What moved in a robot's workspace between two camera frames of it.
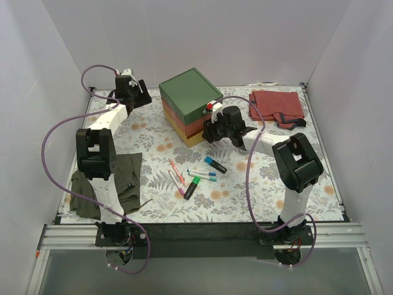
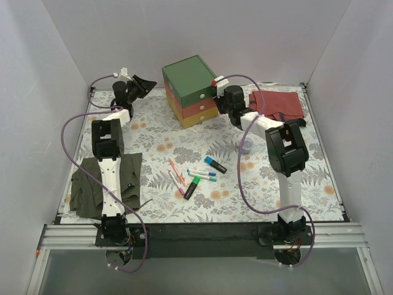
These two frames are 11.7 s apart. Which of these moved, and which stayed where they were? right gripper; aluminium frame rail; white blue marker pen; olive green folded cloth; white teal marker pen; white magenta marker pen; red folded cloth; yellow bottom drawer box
Moved: yellow bottom drawer box; right gripper
Stayed: olive green folded cloth; red folded cloth; aluminium frame rail; white magenta marker pen; white blue marker pen; white teal marker pen
